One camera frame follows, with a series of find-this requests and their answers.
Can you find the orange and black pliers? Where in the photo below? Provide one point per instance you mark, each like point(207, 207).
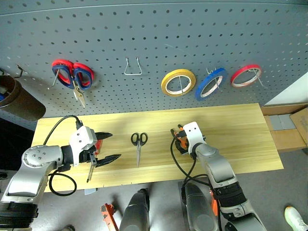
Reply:
point(181, 134)

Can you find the red tape roll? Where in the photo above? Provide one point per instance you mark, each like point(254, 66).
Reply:
point(240, 72)

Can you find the red and blue scissors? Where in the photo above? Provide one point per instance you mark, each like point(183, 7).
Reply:
point(79, 75)

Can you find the yellow tape roll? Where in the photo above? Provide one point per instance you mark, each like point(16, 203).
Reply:
point(166, 80)

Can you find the blue tape roll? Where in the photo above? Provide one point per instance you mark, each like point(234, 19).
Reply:
point(201, 87)

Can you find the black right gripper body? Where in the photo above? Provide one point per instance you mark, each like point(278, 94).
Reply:
point(181, 148)

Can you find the dark grey rounded shape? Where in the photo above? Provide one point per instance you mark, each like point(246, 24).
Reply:
point(199, 209)
point(136, 211)

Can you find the cardboard box flap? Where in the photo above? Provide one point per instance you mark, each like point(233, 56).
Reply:
point(300, 127)

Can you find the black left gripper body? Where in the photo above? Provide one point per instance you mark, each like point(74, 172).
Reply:
point(87, 156)

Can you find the white and green shoe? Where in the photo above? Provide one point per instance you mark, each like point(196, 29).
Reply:
point(294, 217)

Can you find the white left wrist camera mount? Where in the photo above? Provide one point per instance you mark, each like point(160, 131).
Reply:
point(81, 139)

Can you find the long flat cardboard box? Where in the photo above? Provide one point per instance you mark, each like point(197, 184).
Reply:
point(281, 108)

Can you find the black scissors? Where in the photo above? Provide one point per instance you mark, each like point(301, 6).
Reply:
point(138, 149)

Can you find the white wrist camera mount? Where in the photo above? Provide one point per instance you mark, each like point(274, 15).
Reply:
point(81, 139)
point(193, 133)

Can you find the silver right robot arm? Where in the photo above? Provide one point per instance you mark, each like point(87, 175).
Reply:
point(219, 168)

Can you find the straight metal peg hook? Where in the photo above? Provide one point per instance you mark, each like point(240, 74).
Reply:
point(217, 83)
point(180, 84)
point(55, 80)
point(259, 78)

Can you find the grey perforated pegboard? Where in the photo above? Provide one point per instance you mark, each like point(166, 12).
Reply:
point(144, 29)

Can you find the brown plastic cup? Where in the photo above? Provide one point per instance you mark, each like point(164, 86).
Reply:
point(22, 103)

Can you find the orange metal clamp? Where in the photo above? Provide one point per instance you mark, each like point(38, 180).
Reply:
point(109, 216)

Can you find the blue tape scrap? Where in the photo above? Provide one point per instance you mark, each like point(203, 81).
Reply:
point(90, 191)

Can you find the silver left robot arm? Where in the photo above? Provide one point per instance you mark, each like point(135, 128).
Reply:
point(29, 168)

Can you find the low brown cardboard box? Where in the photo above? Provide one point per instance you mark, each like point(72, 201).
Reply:
point(287, 140)

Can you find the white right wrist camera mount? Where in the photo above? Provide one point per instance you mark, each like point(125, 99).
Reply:
point(193, 133)

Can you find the black peg hook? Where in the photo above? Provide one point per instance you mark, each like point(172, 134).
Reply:
point(21, 69)

